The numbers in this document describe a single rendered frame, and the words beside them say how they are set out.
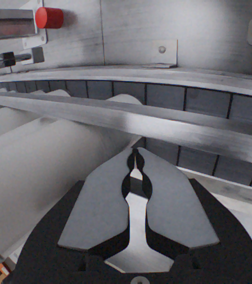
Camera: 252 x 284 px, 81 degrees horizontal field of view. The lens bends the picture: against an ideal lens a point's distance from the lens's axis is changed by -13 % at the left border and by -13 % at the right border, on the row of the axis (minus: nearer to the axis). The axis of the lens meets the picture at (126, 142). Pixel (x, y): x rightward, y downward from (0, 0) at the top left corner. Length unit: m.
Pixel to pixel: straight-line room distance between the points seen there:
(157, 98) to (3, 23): 0.28
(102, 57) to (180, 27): 0.11
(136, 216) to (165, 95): 0.19
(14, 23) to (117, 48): 0.20
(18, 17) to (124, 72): 0.23
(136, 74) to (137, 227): 0.24
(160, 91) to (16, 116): 0.14
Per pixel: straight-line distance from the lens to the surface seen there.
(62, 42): 0.31
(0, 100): 0.22
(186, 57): 0.20
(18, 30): 0.35
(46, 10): 0.30
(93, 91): 0.20
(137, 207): 0.26
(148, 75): 0.17
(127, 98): 0.16
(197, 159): 0.18
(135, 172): 0.17
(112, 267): 0.56
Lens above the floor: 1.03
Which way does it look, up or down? 48 degrees down
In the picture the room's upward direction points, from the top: 130 degrees counter-clockwise
